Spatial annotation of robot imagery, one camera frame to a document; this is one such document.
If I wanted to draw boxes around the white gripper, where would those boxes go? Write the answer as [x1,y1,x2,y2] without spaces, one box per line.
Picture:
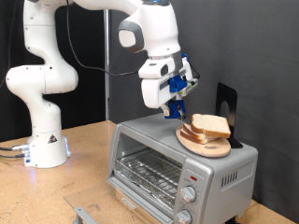
[140,57,195,118]

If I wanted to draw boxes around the metal spatula with blue block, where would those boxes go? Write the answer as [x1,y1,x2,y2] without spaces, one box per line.
[164,98,192,125]

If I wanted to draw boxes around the glass toaster oven door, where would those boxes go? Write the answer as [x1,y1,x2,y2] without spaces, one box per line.
[64,176,176,224]

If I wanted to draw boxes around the silver toaster oven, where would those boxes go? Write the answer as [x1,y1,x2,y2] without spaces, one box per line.
[107,112,260,224]

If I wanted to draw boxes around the silver oven knob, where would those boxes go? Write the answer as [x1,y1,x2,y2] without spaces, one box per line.
[175,209,193,224]
[179,185,197,203]

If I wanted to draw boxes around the wooden box under oven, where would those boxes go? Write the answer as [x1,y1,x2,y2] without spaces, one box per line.
[115,187,152,224]

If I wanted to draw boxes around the metal pole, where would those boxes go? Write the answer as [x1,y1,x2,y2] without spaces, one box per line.
[104,8,111,121]

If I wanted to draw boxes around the round wooden cutting board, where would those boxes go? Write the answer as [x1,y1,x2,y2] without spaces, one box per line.
[176,124,233,159]

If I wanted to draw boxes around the black metal bookend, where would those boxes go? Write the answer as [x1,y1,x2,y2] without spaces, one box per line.
[214,81,244,149]

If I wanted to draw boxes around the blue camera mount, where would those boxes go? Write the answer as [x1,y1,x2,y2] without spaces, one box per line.
[168,74,189,93]

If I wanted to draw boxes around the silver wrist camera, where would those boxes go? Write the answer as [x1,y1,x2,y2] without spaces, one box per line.
[178,77,200,97]

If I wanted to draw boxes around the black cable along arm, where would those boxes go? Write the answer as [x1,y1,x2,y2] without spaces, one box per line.
[65,0,139,77]

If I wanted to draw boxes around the base cable with silver plug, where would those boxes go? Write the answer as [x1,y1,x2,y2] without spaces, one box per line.
[0,143,30,153]

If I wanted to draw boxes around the black base cable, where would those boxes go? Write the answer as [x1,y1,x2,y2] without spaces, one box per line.
[0,152,26,160]

